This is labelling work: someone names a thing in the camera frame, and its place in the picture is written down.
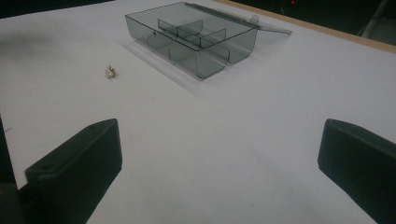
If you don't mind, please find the grey metal stand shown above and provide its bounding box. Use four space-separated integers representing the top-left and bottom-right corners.
358 0 396 47

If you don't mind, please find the small gold ornament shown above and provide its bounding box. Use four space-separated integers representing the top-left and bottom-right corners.
105 64 117 79

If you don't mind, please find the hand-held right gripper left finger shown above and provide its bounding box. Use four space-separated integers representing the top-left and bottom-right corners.
24 118 123 224

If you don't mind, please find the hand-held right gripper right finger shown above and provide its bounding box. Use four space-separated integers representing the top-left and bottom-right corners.
317 118 396 224

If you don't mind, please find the clear grey compartment box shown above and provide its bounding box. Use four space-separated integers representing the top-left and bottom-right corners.
124 1 293 79

